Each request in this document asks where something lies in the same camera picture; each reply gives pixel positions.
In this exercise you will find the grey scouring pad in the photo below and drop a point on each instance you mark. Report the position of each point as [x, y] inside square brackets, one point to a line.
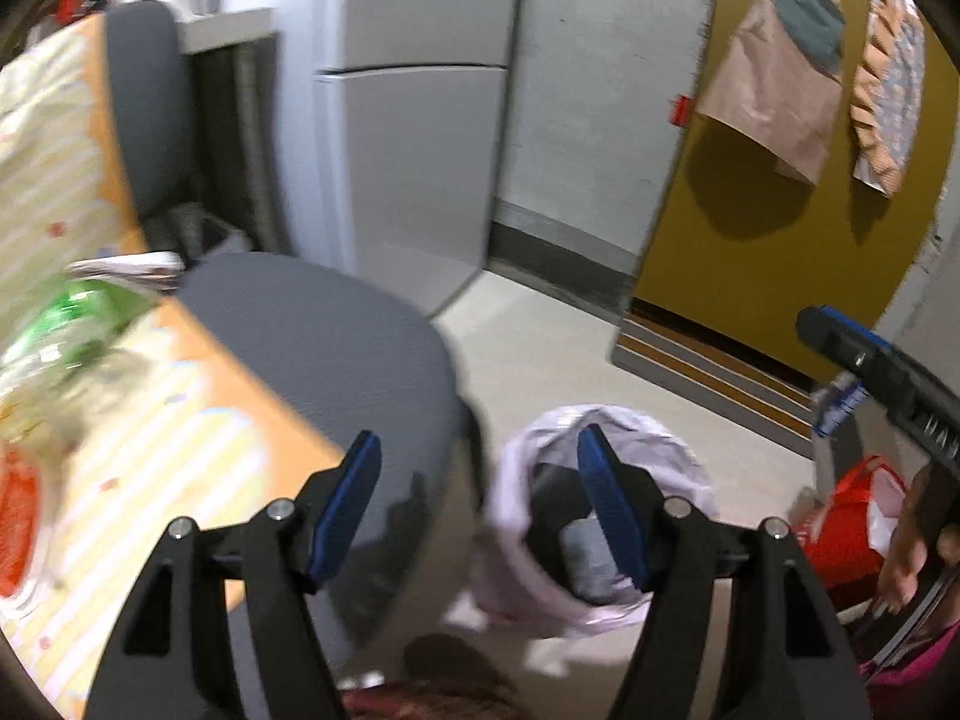
[585, 555]

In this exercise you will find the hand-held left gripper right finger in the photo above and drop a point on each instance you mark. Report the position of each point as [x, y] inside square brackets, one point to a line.
[611, 510]

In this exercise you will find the person's right hand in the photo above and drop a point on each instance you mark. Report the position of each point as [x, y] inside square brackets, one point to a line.
[911, 540]

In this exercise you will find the clear plastic bag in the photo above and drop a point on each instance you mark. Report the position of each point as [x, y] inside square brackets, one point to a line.
[45, 397]

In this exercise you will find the red plastic bag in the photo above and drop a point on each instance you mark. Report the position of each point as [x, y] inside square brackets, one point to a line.
[847, 532]

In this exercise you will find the orange patterned hanging cloth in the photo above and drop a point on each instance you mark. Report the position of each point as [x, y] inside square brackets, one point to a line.
[889, 105]

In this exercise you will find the yellow striped dotted mat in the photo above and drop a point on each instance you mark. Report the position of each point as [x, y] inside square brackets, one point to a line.
[187, 427]

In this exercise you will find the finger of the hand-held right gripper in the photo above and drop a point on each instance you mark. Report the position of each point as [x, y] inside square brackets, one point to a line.
[847, 345]

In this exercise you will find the beige hanging apron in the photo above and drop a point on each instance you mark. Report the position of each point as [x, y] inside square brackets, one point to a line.
[780, 90]

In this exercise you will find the red white noodle cup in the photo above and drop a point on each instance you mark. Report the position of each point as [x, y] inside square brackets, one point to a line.
[19, 525]

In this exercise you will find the grey refrigerator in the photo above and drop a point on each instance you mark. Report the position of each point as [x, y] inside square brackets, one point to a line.
[412, 165]

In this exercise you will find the grey office chair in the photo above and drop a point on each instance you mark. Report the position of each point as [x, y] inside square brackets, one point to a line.
[337, 330]

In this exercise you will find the pink garment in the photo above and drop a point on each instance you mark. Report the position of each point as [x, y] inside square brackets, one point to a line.
[922, 682]

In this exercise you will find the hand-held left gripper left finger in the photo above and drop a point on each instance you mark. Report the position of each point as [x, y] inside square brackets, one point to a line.
[345, 510]

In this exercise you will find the green tea bottle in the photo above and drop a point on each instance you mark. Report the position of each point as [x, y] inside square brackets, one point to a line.
[75, 315]

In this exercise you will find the yellow door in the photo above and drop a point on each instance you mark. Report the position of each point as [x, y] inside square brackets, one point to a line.
[750, 277]

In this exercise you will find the white wrapper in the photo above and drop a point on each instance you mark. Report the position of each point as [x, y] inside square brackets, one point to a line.
[127, 266]

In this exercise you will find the red wall hook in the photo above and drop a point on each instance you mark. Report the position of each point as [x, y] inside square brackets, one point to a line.
[681, 110]

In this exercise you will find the blue white tube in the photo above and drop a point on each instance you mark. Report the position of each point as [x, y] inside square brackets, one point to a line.
[836, 409]

